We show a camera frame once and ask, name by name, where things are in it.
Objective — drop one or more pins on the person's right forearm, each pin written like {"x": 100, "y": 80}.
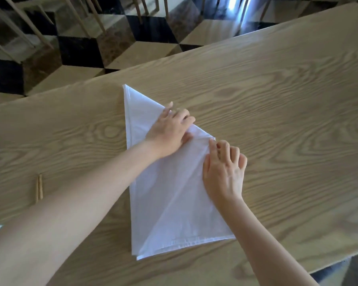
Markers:
{"x": 265, "y": 247}

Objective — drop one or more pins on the person's left middle finger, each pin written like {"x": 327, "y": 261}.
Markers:
{"x": 182, "y": 113}

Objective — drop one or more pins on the person's left forearm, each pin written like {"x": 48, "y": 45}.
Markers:
{"x": 68, "y": 211}

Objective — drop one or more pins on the white cloth napkin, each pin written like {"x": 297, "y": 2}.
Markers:
{"x": 167, "y": 205}

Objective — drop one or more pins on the person's right little finger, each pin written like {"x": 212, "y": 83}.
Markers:
{"x": 242, "y": 163}

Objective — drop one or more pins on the person's left little finger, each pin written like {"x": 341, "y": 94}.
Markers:
{"x": 168, "y": 107}

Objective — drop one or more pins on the person's left thumb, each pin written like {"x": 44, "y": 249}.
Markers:
{"x": 187, "y": 138}

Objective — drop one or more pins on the person's right hand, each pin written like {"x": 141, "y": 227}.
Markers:
{"x": 222, "y": 181}

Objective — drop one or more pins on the person's left hand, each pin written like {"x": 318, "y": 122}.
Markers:
{"x": 167, "y": 134}

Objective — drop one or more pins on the group of wooden chair legs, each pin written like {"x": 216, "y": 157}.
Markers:
{"x": 26, "y": 23}

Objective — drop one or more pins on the wooden chopstick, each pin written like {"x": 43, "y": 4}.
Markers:
{"x": 41, "y": 187}

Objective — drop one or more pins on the person's right thumb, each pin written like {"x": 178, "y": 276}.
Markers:
{"x": 206, "y": 165}

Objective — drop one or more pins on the person's right middle finger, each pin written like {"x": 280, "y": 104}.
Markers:
{"x": 223, "y": 148}

